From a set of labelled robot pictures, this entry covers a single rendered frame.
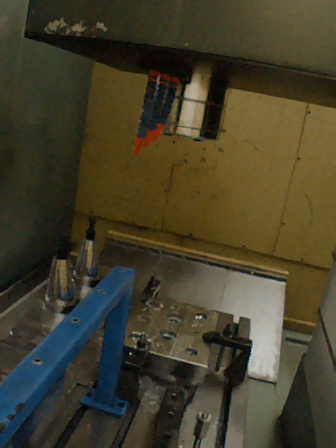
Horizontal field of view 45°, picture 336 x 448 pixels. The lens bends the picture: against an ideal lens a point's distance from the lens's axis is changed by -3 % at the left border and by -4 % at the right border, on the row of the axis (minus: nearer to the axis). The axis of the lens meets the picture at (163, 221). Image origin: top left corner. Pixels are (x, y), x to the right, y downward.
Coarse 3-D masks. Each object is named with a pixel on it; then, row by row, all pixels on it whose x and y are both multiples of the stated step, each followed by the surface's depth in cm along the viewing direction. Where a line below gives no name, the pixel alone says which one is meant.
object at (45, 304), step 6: (42, 300) 62; (78, 300) 64; (42, 306) 62; (48, 306) 61; (54, 306) 61; (60, 306) 61; (66, 306) 61; (72, 306) 62; (60, 312) 62; (66, 312) 62
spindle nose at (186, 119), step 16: (192, 80) 77; (208, 80) 77; (176, 96) 78; (192, 96) 77; (208, 96) 78; (224, 96) 80; (176, 112) 78; (192, 112) 78; (208, 112) 79; (224, 112) 83; (176, 128) 79; (192, 128) 79; (208, 128) 80
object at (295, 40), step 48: (48, 0) 54; (96, 0) 53; (144, 0) 52; (192, 0) 51; (240, 0) 49; (288, 0) 48; (96, 48) 60; (144, 48) 54; (192, 48) 52; (240, 48) 51; (288, 48) 49; (288, 96) 86
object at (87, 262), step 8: (88, 240) 71; (96, 240) 72; (80, 248) 72; (88, 248) 71; (96, 248) 73; (80, 256) 72; (88, 256) 72; (96, 256) 73; (80, 264) 72; (88, 264) 72; (96, 264) 73; (80, 272) 72; (88, 272) 72; (96, 272) 73
